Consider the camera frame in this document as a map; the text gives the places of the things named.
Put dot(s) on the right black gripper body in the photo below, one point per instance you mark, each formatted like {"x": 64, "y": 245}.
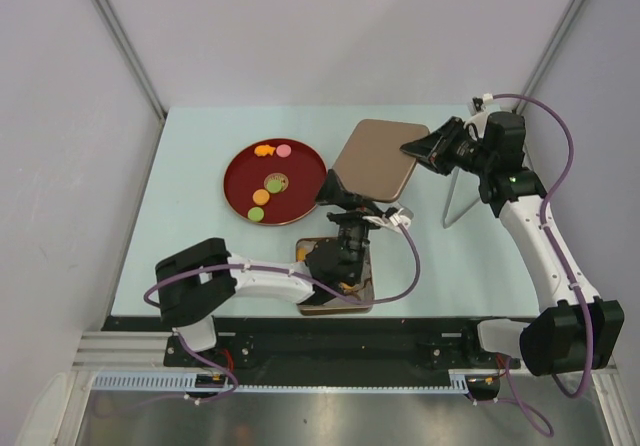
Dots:
{"x": 459, "y": 150}

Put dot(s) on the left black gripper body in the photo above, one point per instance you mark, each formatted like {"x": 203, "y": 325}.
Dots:
{"x": 351, "y": 234}

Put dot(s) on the gold tin lid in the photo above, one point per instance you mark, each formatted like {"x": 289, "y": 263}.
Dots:
{"x": 371, "y": 162}

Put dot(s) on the round red plate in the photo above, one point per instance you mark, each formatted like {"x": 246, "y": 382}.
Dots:
{"x": 301, "y": 174}

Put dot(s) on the metal tongs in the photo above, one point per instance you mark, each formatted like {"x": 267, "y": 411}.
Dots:
{"x": 462, "y": 196}

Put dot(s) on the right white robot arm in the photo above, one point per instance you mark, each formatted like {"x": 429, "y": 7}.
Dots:
{"x": 576, "y": 329}

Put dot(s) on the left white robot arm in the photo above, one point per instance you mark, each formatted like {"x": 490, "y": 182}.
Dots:
{"x": 193, "y": 283}

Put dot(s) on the gold square cookie tin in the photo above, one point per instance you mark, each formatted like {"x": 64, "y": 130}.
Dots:
{"x": 362, "y": 292}

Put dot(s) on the green round cookie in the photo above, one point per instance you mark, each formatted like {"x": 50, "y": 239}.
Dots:
{"x": 274, "y": 186}
{"x": 256, "y": 214}

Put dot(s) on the pink round cookie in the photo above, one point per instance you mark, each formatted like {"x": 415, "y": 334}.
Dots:
{"x": 283, "y": 150}

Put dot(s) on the orange fish cookie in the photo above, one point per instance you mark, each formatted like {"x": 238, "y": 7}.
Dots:
{"x": 264, "y": 150}

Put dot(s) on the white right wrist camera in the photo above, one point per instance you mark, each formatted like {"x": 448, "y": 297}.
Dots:
{"x": 479, "y": 112}

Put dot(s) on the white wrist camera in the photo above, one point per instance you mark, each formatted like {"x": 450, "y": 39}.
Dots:
{"x": 479, "y": 112}
{"x": 392, "y": 219}

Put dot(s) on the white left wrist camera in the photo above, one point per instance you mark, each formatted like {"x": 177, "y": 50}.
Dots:
{"x": 392, "y": 219}

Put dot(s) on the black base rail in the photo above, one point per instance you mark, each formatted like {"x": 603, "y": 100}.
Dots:
{"x": 349, "y": 352}

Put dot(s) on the right aluminium frame post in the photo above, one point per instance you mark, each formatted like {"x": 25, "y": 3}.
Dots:
{"x": 553, "y": 46}

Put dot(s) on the aluminium frame post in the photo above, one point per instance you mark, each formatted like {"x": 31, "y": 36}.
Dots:
{"x": 553, "y": 46}
{"x": 116, "y": 30}

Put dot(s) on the white cable duct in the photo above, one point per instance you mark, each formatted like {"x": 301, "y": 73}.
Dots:
{"x": 191, "y": 382}

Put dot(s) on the left aluminium frame post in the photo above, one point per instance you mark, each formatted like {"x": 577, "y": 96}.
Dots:
{"x": 116, "y": 30}

